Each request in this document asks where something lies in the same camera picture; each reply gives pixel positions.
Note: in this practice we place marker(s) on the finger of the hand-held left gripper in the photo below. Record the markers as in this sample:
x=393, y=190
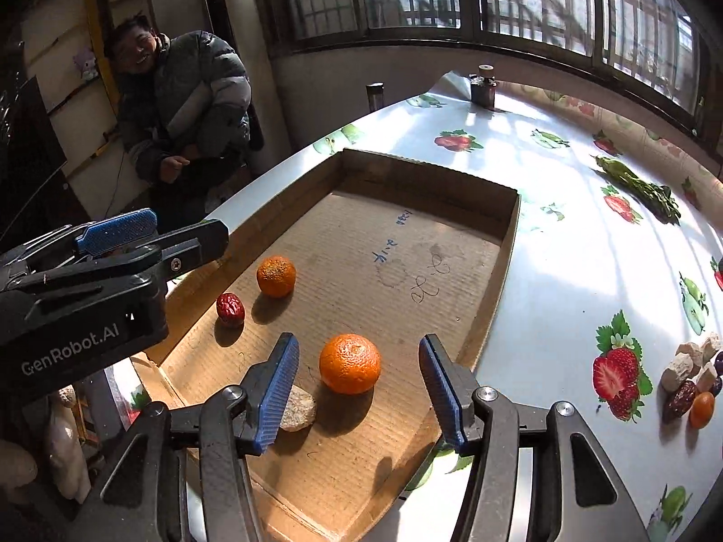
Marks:
x=197, y=243
x=116, y=231

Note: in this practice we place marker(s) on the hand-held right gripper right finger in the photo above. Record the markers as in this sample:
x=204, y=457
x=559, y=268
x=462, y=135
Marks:
x=443, y=395

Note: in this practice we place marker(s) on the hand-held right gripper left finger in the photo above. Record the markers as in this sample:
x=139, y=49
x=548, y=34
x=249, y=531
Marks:
x=277, y=389

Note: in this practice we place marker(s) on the large orange mandarin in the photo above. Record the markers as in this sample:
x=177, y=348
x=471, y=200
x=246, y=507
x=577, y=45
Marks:
x=349, y=363

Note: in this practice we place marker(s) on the small orange mandarin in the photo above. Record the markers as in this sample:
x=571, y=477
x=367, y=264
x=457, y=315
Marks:
x=276, y=276

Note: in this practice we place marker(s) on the shallow cardboard box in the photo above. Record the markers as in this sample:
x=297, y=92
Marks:
x=361, y=237

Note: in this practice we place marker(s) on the person's left forearm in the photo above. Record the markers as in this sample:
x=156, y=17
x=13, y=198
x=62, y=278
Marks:
x=14, y=463

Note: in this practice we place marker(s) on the dark flat screen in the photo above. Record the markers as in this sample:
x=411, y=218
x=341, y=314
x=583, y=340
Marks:
x=25, y=152

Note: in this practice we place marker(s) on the plush toy figure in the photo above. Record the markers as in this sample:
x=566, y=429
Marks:
x=86, y=63

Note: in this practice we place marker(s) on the fruit print tablecloth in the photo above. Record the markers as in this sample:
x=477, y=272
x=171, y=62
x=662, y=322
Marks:
x=565, y=271

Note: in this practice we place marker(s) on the dark metal bottle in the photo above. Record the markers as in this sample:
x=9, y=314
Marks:
x=374, y=97

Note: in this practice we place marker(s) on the white tower air conditioner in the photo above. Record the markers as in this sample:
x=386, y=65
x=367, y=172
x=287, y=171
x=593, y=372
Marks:
x=226, y=11

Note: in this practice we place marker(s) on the green leafy vegetable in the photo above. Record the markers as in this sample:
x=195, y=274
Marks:
x=638, y=186

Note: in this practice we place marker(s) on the dark glass jar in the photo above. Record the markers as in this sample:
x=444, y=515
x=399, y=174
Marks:
x=484, y=87

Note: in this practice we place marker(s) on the white wall cabinet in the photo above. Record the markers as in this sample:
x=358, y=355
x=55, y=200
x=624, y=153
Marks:
x=62, y=96

